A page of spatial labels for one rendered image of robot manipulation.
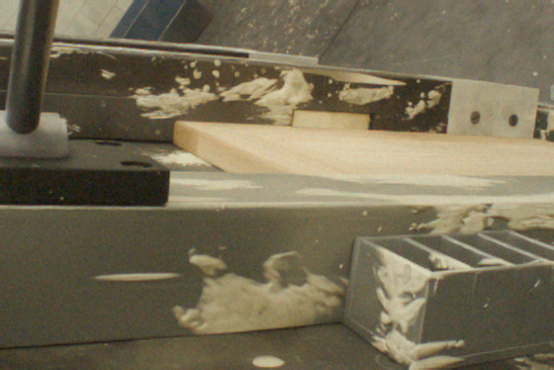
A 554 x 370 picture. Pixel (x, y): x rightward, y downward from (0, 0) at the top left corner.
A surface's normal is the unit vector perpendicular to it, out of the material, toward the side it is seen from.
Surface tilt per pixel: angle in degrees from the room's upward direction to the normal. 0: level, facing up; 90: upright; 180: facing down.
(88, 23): 90
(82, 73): 90
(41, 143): 82
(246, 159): 31
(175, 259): 90
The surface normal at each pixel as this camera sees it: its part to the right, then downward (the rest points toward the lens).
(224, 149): -0.89, -0.04
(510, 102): 0.44, 0.15
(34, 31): 0.15, 0.61
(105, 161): 0.11, -0.99
